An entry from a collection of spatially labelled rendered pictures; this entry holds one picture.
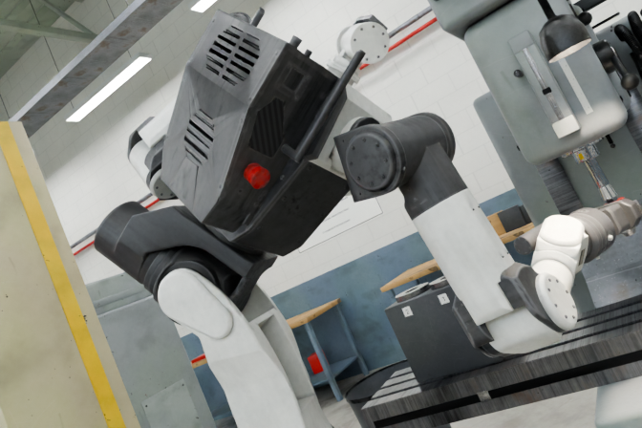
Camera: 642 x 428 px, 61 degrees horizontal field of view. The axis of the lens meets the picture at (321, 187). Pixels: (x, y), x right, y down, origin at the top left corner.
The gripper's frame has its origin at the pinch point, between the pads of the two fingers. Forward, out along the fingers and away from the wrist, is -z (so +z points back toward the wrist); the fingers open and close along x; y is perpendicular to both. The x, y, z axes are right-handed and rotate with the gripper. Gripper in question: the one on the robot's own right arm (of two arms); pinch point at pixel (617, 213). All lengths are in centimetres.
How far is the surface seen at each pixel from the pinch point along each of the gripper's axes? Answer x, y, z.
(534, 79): -4.5, -29.9, 12.1
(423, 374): 45, 18, 26
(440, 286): 33.3, 0.5, 20.7
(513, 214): 243, 13, -292
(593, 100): -9.2, -21.7, 5.8
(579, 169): 20.7, -9.7, -31.1
